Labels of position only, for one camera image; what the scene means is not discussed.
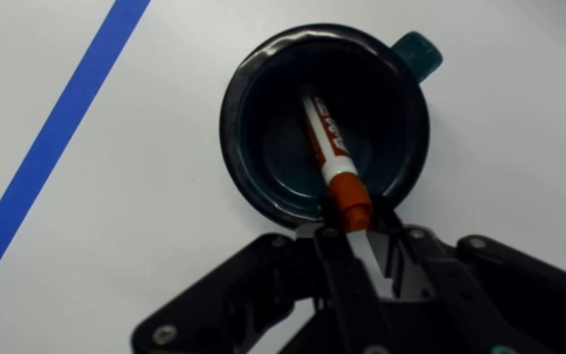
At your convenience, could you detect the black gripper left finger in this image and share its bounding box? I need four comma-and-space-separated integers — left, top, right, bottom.
129, 195, 388, 354

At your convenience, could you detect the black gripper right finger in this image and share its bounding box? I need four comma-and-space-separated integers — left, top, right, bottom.
359, 199, 566, 354

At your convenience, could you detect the white marker with orange cap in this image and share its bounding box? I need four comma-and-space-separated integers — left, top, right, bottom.
300, 94, 375, 234

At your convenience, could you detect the dark green mug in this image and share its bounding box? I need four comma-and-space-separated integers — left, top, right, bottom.
217, 22, 443, 232

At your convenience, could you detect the blue tape line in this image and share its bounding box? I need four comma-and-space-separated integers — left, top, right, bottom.
0, 0, 153, 315

